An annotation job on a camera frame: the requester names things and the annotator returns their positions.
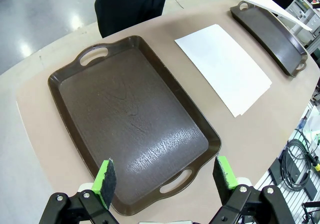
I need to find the black coiled cable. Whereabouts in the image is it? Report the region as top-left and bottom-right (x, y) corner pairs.
(279, 138), (316, 193)

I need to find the large brown table mat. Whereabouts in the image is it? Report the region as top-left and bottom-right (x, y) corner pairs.
(15, 0), (320, 224)

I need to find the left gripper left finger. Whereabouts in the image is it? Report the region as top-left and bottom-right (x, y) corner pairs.
(39, 158), (118, 224)

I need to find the white perforated board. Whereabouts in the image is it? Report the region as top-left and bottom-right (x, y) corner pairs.
(253, 101), (320, 224)

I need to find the brown plastic serving tray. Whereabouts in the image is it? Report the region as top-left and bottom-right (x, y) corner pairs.
(229, 0), (309, 78)
(47, 35), (222, 216)

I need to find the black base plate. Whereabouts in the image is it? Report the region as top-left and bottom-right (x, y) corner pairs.
(267, 157), (316, 200)

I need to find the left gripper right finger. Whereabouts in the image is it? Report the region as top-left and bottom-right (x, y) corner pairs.
(212, 155), (296, 224)

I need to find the person in grey hoodie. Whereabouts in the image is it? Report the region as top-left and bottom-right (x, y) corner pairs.
(94, 0), (170, 39)

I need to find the white equipment rack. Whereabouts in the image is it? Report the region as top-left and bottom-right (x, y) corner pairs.
(284, 0), (320, 55)

